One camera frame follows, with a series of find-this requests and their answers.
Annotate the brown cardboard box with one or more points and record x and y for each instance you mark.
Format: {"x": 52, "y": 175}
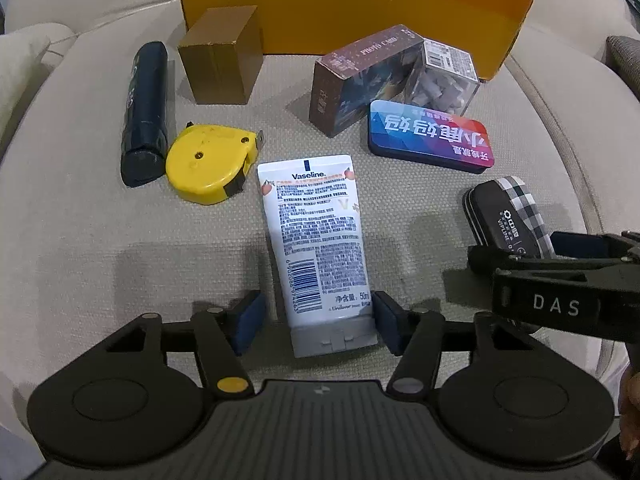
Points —
{"x": 220, "y": 70}

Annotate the white lotion tube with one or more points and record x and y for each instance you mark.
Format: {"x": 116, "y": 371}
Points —
{"x": 315, "y": 235}

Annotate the illustrated card box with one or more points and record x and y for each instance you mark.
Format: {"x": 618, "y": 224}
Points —
{"x": 345, "y": 95}

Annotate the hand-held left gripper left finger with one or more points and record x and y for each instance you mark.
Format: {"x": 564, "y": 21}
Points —
{"x": 247, "y": 322}

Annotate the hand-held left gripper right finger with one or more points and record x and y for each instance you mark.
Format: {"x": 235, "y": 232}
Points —
{"x": 387, "y": 322}

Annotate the grey pillow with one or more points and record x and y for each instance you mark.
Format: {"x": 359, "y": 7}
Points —
{"x": 625, "y": 60}

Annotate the yellow tape measure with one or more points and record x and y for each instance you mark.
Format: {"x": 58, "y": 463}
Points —
{"x": 205, "y": 160}

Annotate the black checkered tin case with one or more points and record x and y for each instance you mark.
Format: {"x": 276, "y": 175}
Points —
{"x": 500, "y": 215}

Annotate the cream pillow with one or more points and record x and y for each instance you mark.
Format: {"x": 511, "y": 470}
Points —
{"x": 25, "y": 70}

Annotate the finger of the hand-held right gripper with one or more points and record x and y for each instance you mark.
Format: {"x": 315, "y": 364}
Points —
{"x": 575, "y": 246}
{"x": 505, "y": 260}

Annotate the orange cardboard box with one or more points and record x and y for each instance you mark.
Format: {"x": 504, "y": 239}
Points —
{"x": 350, "y": 5}

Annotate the clear plastic box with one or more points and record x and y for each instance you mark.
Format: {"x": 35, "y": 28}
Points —
{"x": 445, "y": 85}

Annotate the blue and red tin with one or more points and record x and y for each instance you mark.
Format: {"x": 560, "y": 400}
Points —
{"x": 425, "y": 135}

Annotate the dark blue cylinder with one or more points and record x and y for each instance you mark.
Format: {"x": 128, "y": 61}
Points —
{"x": 145, "y": 110}

